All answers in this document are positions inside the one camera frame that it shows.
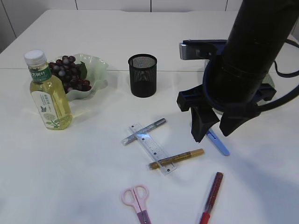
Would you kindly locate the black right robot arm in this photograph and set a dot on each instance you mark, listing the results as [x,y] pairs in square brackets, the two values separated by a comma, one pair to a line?
[259,31]

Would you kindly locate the pink safety scissors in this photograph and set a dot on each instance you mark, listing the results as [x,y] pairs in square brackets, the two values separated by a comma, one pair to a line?
[130,197]

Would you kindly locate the silver glitter marker pen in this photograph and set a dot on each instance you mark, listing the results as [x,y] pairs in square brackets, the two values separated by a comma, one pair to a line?
[149,127]

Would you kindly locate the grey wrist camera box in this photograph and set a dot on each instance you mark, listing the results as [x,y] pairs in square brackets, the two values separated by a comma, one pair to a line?
[201,49]

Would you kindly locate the green wavy glass plate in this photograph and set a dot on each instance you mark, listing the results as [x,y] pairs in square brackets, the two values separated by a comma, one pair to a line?
[96,74]

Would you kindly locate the dark purple grape bunch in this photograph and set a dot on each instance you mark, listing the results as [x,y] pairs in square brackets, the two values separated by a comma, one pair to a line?
[71,73]

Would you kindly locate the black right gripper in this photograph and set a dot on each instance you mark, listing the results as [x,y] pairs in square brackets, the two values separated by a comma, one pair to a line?
[227,90]

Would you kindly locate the blue safety scissors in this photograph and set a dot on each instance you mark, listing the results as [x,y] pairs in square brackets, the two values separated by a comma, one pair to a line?
[217,142]

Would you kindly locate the clear plastic ruler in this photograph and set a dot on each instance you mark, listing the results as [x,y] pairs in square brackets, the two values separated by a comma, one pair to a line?
[153,149]

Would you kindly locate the black mesh pen holder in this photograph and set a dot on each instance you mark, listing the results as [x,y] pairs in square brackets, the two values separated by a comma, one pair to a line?
[143,75]

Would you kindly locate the red glitter marker pen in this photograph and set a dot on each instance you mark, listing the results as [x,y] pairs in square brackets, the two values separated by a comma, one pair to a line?
[211,198]

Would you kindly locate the gold glitter marker pen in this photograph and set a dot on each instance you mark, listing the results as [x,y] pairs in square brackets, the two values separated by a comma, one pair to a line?
[176,158]

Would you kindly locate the yellow tea bottle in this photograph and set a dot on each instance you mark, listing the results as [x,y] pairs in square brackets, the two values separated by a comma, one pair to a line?
[47,91]

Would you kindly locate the green plastic woven basket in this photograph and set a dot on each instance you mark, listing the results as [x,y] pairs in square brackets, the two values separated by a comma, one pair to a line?
[267,80]

